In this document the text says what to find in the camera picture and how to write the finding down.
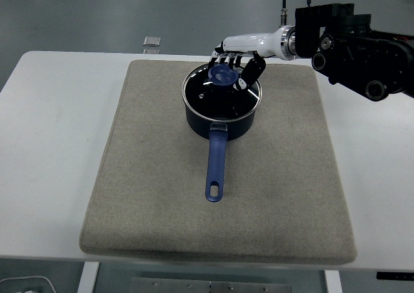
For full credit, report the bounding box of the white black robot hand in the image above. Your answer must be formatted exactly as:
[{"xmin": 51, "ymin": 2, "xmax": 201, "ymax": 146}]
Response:
[{"xmin": 208, "ymin": 27, "xmax": 286, "ymax": 92}]

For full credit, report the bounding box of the glass pot lid blue knob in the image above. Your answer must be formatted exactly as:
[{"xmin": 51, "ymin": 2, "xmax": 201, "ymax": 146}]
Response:
[{"xmin": 181, "ymin": 63, "xmax": 263, "ymax": 121}]

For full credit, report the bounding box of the dark blue saucepan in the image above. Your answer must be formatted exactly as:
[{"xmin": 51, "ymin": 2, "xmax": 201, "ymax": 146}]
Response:
[{"xmin": 183, "ymin": 91, "xmax": 258, "ymax": 203}]

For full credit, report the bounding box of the beige fabric mat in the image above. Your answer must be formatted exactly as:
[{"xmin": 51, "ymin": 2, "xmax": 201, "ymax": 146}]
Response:
[{"xmin": 79, "ymin": 59, "xmax": 358, "ymax": 265}]

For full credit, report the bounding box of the grey metal plate with screws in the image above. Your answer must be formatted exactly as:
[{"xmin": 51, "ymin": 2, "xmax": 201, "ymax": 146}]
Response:
[{"xmin": 129, "ymin": 277, "xmax": 294, "ymax": 293}]

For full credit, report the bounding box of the white table leg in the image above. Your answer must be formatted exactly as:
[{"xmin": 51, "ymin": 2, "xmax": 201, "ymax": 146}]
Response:
[
  {"xmin": 77, "ymin": 261, "xmax": 100, "ymax": 293},
  {"xmin": 323, "ymin": 269, "xmax": 343, "ymax": 293}
]

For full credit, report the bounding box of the black table control panel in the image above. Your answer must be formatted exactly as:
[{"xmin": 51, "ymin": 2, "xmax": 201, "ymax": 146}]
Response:
[{"xmin": 376, "ymin": 270, "xmax": 414, "ymax": 281}]

